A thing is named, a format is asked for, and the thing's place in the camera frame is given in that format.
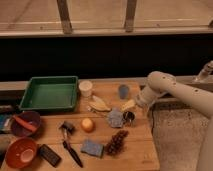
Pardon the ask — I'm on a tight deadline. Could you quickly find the grey-blue towel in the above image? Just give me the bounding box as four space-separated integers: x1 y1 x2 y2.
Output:
107 108 123 128

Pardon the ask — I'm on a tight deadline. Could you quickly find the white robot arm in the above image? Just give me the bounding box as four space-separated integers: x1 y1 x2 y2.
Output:
122 71 213 171

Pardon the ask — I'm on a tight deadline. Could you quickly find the shiny metal cup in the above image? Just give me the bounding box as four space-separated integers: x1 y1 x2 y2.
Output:
123 111 135 126

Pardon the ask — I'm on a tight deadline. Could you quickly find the white paper cup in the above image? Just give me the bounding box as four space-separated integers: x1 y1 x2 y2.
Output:
79 81 93 97

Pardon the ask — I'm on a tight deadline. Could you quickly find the white cup in bowl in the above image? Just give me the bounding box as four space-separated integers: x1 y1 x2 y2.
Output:
20 149 34 163

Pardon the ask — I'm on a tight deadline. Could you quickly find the cream banana peel toy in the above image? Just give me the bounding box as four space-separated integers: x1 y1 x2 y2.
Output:
89 95 111 112

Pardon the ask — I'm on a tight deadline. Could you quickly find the bunch of dark grapes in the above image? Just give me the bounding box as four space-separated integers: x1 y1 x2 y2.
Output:
105 130 128 156

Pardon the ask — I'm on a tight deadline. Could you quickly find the orange ball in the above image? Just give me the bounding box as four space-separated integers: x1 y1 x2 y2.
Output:
81 118 95 133

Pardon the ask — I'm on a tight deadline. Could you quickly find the blue sponge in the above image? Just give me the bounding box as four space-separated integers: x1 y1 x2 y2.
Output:
81 139 104 158

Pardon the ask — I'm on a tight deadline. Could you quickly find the green plastic tray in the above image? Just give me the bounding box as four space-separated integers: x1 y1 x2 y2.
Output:
20 76 78 111

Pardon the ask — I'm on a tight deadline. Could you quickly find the black remote control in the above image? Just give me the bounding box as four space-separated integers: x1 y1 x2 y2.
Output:
39 144 61 167

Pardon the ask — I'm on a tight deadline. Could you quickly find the purple bowl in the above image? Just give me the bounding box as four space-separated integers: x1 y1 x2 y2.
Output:
11 111 41 137

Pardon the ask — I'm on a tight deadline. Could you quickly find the red spatula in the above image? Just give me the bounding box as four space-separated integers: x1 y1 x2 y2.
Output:
13 115 37 132

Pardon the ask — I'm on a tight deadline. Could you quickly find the orange bowl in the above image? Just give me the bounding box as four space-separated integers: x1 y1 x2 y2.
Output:
5 137 38 169

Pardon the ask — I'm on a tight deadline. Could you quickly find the black handled brush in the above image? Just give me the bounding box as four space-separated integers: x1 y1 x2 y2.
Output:
60 121 83 167

